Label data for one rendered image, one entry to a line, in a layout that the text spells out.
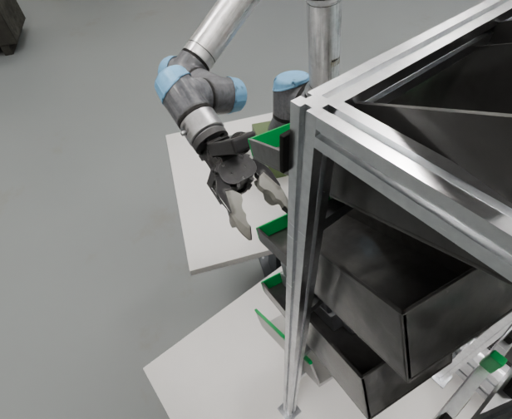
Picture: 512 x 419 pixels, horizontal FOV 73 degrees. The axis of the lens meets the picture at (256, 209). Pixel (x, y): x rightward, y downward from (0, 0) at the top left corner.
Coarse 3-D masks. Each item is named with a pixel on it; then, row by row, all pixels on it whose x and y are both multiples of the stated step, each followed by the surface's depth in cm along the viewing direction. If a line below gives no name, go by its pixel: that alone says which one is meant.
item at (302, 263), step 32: (448, 32) 24; (480, 32) 24; (384, 64) 21; (416, 64) 21; (448, 64) 24; (320, 96) 19; (352, 96) 19; (384, 96) 21; (320, 160) 21; (288, 192) 24; (320, 192) 23; (288, 224) 27; (320, 224) 26; (288, 256) 30; (288, 288) 35; (288, 320) 40; (288, 352) 49; (288, 384) 60; (288, 416) 78; (480, 416) 22
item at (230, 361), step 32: (256, 288) 100; (224, 320) 94; (256, 320) 94; (192, 352) 89; (224, 352) 89; (256, 352) 88; (160, 384) 85; (192, 384) 84; (224, 384) 84; (256, 384) 83; (448, 384) 81; (192, 416) 80; (224, 416) 79; (256, 416) 79; (320, 416) 78; (352, 416) 78; (384, 416) 78; (416, 416) 77
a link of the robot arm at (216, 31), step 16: (224, 0) 78; (240, 0) 78; (256, 0) 81; (208, 16) 78; (224, 16) 78; (240, 16) 79; (208, 32) 77; (224, 32) 79; (192, 48) 77; (208, 48) 78; (224, 48) 82; (160, 64) 80; (176, 64) 77; (192, 64) 77; (208, 64) 79
